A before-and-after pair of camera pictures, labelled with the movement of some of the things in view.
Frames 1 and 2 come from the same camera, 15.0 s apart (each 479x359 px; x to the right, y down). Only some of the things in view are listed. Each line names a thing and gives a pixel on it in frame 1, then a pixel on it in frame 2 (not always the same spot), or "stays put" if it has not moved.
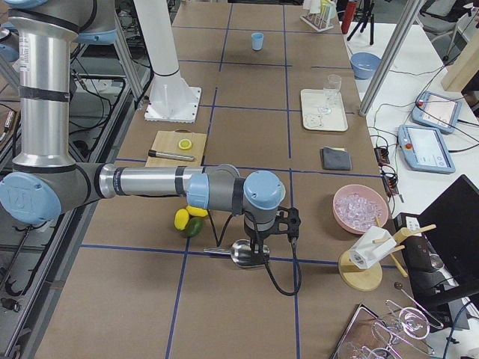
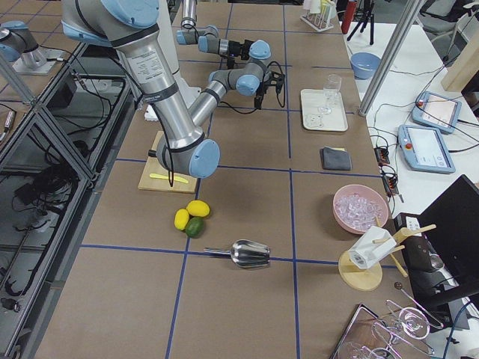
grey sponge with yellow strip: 335,159 stays put
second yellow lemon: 197,212 stays put
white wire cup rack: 322,21 stays put
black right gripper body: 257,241 to 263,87
